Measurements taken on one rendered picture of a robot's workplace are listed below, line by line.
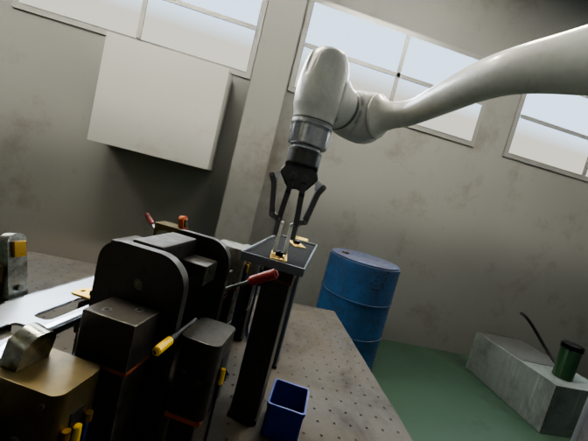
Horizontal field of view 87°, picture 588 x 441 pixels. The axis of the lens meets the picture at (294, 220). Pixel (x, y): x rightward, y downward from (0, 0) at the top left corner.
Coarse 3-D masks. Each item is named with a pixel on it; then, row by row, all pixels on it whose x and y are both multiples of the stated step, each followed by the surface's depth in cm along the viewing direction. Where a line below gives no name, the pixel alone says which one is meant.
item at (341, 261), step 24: (336, 264) 248; (360, 264) 235; (384, 264) 254; (336, 288) 244; (360, 288) 235; (384, 288) 238; (336, 312) 243; (360, 312) 237; (384, 312) 245; (360, 336) 239
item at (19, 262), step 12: (0, 240) 57; (12, 240) 58; (24, 240) 60; (0, 252) 57; (12, 252) 58; (24, 252) 60; (12, 264) 58; (24, 264) 60; (12, 276) 58; (24, 276) 60; (12, 288) 58; (24, 288) 61
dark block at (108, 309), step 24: (96, 312) 36; (120, 312) 37; (144, 312) 38; (96, 336) 36; (120, 336) 35; (144, 336) 37; (96, 360) 36; (120, 360) 35; (144, 360) 39; (96, 384) 37; (120, 384) 36; (96, 408) 37; (120, 408) 37; (96, 432) 37; (120, 432) 39
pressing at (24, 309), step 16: (64, 288) 64; (80, 288) 66; (0, 304) 53; (16, 304) 54; (32, 304) 55; (48, 304) 56; (64, 304) 58; (0, 320) 49; (16, 320) 50; (32, 320) 51; (48, 320) 52; (64, 320) 52; (0, 352) 42
